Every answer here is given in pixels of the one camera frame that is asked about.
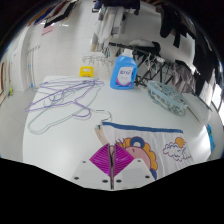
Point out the large white pillow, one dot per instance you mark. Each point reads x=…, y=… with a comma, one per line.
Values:
x=200, y=105

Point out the black folding drying rack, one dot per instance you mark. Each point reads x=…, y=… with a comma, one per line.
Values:
x=150, y=60

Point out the pink wall notice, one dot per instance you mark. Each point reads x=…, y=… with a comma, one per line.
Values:
x=47, y=30

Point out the blue plastic container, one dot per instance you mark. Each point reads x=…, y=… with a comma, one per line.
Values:
x=211, y=138

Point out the black hanging trousers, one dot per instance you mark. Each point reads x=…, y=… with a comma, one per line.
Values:
x=205, y=60

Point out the row of colourful hanging clothes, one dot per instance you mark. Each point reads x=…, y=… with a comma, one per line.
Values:
x=55, y=11

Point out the grey garment on rack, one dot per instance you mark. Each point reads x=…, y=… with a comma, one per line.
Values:
x=185, y=76

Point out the pale blue round peg hanger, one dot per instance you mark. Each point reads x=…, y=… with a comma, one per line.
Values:
x=166, y=96

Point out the dark hanging clothes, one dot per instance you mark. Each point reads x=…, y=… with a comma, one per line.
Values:
x=170, y=23

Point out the white hanging clothes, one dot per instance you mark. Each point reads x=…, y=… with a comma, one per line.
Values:
x=108, y=28

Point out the blue detergent bottle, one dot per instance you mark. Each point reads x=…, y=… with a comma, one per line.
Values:
x=123, y=73

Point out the white peg hanger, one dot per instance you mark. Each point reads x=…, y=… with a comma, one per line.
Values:
x=96, y=60

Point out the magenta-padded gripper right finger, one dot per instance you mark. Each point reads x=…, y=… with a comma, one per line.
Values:
x=124, y=160

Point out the yellow floor sign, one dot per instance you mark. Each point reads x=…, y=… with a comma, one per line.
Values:
x=86, y=72

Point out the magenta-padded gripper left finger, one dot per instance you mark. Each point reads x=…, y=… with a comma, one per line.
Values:
x=100, y=160

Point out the cartoon print towel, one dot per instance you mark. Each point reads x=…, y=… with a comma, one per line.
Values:
x=160, y=136

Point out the white bedding on rack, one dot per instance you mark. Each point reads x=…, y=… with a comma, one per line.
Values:
x=141, y=43

